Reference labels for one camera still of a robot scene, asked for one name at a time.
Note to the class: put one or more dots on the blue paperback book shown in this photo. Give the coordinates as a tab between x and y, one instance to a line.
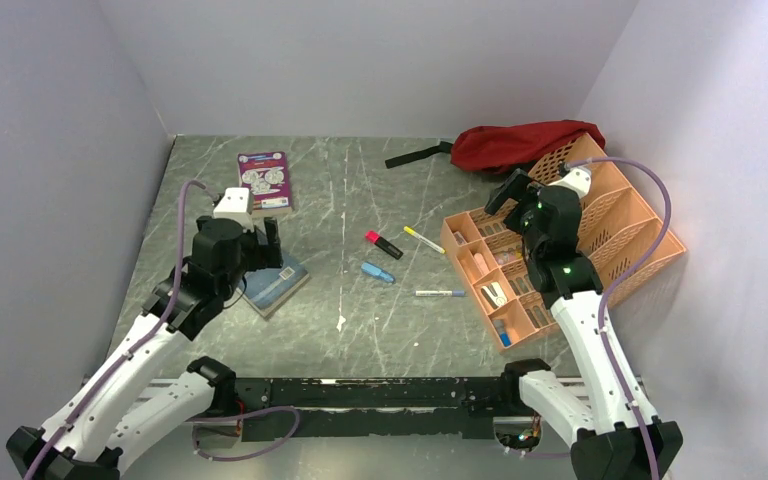
266	290

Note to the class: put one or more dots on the purple puzzle book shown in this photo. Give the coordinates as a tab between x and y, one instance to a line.
266	175

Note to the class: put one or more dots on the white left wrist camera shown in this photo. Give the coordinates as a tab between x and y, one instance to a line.
236	204

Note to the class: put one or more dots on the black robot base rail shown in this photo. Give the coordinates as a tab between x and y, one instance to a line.
473	407

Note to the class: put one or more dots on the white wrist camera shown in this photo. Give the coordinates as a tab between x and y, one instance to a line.
578	180
236	204

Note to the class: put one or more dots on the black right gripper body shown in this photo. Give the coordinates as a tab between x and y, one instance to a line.
528	209

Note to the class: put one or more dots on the pink black highlighter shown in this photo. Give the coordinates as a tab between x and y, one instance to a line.
383	244

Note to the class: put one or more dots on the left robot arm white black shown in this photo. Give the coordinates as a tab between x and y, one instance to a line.
102	430

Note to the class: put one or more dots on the orange plastic desk organizer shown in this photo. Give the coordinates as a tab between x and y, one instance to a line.
619	232

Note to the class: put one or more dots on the blue white marker pen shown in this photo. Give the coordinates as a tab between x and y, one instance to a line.
439	293

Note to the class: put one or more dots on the white stapler in organizer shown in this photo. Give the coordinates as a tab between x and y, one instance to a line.
494	295

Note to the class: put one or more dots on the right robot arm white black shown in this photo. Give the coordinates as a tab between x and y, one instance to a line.
618	433

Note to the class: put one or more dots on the blue highlighter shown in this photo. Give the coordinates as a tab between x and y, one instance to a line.
377	272

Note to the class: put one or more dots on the pink eraser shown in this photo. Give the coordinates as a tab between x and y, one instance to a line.
481	264

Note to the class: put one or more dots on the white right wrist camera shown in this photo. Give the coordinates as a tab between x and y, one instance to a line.
578	180

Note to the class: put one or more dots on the yellow white marker pen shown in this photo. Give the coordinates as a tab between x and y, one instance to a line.
421	238

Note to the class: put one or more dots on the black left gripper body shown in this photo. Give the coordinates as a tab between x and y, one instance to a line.
256	255

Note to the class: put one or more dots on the red student backpack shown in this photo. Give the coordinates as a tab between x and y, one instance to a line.
501	149

